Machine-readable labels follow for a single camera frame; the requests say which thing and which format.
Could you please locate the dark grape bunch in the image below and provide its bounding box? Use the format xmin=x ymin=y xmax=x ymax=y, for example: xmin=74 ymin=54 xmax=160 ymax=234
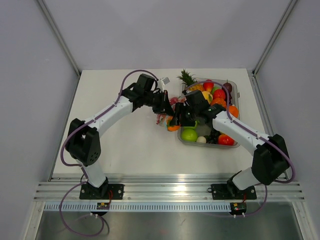
xmin=205 ymin=129 xmax=221 ymax=144

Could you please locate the clear zip top bag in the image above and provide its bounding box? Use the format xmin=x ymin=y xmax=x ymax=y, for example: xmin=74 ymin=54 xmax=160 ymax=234
xmin=156 ymin=96 xmax=186 ymax=131

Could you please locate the red apple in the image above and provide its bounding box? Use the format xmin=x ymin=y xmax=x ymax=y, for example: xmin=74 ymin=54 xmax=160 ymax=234
xmin=202 ymin=79 xmax=215 ymax=93

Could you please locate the right aluminium frame post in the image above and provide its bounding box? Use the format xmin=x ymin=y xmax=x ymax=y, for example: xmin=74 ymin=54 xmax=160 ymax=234
xmin=252 ymin=0 xmax=299 ymax=78

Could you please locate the clear plastic food bin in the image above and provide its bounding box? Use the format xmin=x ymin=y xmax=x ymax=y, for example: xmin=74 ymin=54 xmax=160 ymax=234
xmin=177 ymin=79 xmax=240 ymax=148

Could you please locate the purple passion fruit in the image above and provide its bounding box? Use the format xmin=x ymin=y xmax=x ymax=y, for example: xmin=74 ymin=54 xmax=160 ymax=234
xmin=223 ymin=80 xmax=233 ymax=93

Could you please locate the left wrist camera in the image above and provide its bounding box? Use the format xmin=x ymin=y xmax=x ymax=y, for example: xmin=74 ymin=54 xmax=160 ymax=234
xmin=157 ymin=77 xmax=170 ymax=92

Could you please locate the purple cable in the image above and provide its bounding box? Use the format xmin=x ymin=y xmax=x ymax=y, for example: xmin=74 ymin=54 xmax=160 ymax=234
xmin=186 ymin=79 xmax=297 ymax=218
xmin=58 ymin=69 xmax=160 ymax=238

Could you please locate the red tomato with leaves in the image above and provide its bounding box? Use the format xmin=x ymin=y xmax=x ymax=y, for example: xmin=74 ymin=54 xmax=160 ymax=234
xmin=217 ymin=134 xmax=235 ymax=146

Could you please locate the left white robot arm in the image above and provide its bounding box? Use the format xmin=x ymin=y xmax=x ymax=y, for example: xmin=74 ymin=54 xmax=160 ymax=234
xmin=62 ymin=69 xmax=175 ymax=200

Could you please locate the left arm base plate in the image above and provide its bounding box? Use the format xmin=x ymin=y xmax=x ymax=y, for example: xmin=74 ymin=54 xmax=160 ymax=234
xmin=79 ymin=183 xmax=125 ymax=200

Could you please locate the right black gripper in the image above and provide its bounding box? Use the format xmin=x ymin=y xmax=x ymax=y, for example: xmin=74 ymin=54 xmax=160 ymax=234
xmin=170 ymin=102 xmax=199 ymax=127

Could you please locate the yellow peach with leaf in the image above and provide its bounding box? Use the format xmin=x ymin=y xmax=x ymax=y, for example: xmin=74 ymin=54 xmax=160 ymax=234
xmin=201 ymin=91 xmax=213 ymax=104

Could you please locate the orange carrot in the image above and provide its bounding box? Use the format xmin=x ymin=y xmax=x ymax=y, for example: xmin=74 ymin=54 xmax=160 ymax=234
xmin=169 ymin=97 xmax=179 ymax=105

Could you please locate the green apple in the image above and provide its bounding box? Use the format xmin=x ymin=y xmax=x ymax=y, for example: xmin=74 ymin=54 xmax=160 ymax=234
xmin=180 ymin=128 xmax=198 ymax=142
xmin=191 ymin=120 xmax=199 ymax=129

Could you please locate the red chili pepper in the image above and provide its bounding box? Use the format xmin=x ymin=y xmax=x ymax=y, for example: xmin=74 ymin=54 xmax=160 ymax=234
xmin=156 ymin=114 xmax=166 ymax=126

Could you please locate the green apple front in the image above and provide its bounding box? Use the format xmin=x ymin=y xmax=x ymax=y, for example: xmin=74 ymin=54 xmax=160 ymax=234
xmin=180 ymin=128 xmax=198 ymax=142

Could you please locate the aluminium mounting rail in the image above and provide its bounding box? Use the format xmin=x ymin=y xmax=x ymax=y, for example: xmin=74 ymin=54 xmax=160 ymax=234
xmin=33 ymin=173 xmax=305 ymax=202

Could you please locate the orange mini pumpkin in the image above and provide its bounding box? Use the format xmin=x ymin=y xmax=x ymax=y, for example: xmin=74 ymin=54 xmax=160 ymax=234
xmin=210 ymin=97 xmax=227 ymax=108

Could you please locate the red pomegranate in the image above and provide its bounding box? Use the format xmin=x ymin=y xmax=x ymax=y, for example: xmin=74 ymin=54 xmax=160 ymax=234
xmin=213 ymin=89 xmax=227 ymax=100

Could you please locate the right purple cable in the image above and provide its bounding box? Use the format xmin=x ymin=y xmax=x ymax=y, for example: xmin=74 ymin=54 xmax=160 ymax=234
xmin=186 ymin=79 xmax=297 ymax=218

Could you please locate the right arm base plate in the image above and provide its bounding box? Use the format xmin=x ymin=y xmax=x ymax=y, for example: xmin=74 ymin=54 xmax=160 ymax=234
xmin=207 ymin=183 xmax=257 ymax=200

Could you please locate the purple grape bunch top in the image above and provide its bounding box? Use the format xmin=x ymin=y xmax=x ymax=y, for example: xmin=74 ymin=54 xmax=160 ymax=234
xmin=225 ymin=93 xmax=233 ymax=106

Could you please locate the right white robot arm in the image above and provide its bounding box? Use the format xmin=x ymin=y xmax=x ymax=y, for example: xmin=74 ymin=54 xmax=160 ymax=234
xmin=175 ymin=90 xmax=290 ymax=199

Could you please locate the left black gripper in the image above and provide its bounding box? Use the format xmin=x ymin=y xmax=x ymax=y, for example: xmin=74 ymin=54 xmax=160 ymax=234
xmin=143 ymin=90 xmax=174 ymax=117

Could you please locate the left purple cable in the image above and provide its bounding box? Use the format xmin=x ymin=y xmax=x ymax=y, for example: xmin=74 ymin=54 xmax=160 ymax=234
xmin=58 ymin=69 xmax=160 ymax=238

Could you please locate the pineapple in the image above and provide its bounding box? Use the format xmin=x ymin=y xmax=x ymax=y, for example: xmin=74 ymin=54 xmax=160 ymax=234
xmin=177 ymin=69 xmax=204 ymax=92

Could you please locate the left aluminium frame post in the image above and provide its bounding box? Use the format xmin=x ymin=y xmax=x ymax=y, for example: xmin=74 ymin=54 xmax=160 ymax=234
xmin=35 ymin=0 xmax=82 ymax=80

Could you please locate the aluminium frame post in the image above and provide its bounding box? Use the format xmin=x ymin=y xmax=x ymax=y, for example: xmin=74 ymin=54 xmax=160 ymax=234
xmin=252 ymin=0 xmax=299 ymax=78
xmin=35 ymin=0 xmax=82 ymax=80

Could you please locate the white slotted cable duct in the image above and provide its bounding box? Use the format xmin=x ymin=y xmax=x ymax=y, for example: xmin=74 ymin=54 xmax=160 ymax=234
xmin=44 ymin=201 xmax=231 ymax=213

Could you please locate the white egg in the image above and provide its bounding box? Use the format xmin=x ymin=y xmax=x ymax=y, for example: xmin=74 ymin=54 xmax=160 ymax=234
xmin=196 ymin=136 xmax=207 ymax=144

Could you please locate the large orange fruit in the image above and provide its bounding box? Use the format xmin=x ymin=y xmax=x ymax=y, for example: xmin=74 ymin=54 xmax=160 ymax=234
xmin=229 ymin=105 xmax=239 ymax=118

